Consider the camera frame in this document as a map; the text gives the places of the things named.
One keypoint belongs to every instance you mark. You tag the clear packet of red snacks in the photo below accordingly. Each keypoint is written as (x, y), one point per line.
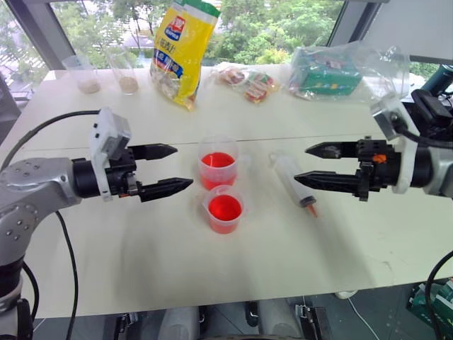
(231, 76)

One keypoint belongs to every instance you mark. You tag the black device with teal body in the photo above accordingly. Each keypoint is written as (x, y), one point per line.
(433, 106)

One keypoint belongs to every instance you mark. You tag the green printed box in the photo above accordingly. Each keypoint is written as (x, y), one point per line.
(325, 74)

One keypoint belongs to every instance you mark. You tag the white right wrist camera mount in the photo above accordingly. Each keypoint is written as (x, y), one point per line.
(391, 117)

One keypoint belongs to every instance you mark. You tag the tall clear cup with grains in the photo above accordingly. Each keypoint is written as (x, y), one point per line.
(127, 83)

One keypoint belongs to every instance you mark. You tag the wide grey window pillar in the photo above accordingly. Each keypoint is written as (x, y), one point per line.
(400, 25)

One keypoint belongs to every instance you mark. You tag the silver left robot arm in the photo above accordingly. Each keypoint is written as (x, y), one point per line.
(28, 177)

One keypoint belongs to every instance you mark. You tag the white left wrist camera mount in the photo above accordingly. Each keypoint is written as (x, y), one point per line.
(102, 134)

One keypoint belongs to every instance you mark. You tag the red green snack packet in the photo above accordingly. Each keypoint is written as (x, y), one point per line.
(260, 88)

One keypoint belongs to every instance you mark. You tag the green box on floor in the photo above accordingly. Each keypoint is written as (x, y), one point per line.
(437, 301)

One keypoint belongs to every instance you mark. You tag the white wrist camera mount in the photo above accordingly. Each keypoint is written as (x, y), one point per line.
(391, 117)
(102, 134)

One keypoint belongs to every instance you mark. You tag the cup red liquid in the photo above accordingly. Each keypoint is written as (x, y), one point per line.
(225, 212)
(217, 170)

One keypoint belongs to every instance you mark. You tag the yellow snack bag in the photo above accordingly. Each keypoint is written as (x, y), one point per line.
(180, 53)

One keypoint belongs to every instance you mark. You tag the clear syringe orange tip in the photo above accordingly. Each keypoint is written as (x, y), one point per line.
(292, 178)

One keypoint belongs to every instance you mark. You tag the clear plastic bag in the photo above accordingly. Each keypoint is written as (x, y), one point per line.
(384, 71)

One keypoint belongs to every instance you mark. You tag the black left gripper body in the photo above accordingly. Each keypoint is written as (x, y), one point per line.
(118, 177)

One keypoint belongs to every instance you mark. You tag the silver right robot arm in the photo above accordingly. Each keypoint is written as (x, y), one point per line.
(440, 170)

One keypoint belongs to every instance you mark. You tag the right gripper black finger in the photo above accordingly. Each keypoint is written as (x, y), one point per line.
(336, 149)
(329, 180)

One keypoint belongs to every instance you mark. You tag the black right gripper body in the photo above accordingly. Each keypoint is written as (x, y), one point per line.
(380, 170)

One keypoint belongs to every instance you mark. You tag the wide clear cup with grains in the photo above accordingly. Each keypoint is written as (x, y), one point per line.
(86, 83)

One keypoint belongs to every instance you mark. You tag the black bracket under table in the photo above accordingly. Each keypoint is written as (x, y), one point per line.
(313, 320)

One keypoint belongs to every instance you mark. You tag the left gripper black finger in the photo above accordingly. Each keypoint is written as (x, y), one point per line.
(166, 187)
(155, 151)

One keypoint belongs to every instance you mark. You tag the grey rounded shape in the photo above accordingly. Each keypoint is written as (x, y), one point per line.
(180, 324)

